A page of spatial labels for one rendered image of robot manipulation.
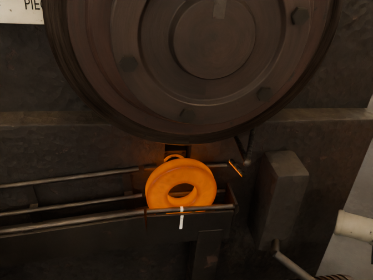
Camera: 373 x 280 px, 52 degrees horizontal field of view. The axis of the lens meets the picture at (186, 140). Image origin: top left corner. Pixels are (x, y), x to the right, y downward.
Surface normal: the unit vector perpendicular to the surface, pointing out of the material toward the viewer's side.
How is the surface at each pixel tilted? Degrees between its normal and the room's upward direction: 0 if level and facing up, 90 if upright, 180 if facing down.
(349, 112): 0
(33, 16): 90
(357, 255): 0
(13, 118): 0
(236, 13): 90
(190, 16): 90
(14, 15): 90
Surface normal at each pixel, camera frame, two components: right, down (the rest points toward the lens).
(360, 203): 0.08, -0.83
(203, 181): 0.20, 0.53
